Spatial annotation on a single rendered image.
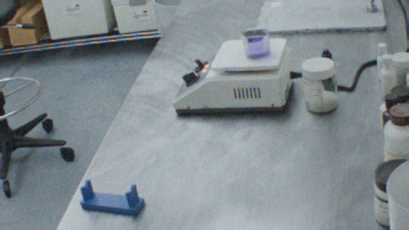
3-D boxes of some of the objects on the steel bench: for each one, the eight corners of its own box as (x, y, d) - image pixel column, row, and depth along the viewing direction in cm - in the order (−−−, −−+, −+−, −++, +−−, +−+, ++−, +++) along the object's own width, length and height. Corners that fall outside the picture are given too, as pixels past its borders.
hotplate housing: (173, 115, 139) (165, 75, 135) (193, 82, 150) (185, 45, 146) (297, 112, 132) (292, 70, 129) (306, 79, 143) (301, 40, 140)
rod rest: (80, 207, 116) (74, 188, 114) (89, 195, 118) (84, 176, 117) (136, 214, 112) (131, 195, 110) (146, 203, 115) (141, 182, 113)
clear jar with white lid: (320, 95, 137) (316, 54, 133) (345, 103, 132) (341, 62, 129) (298, 108, 134) (293, 66, 130) (323, 117, 129) (319, 74, 126)
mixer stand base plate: (255, 36, 166) (254, 31, 166) (263, 5, 184) (263, 1, 183) (386, 29, 160) (386, 25, 159) (382, 0, 177) (381, -5, 176)
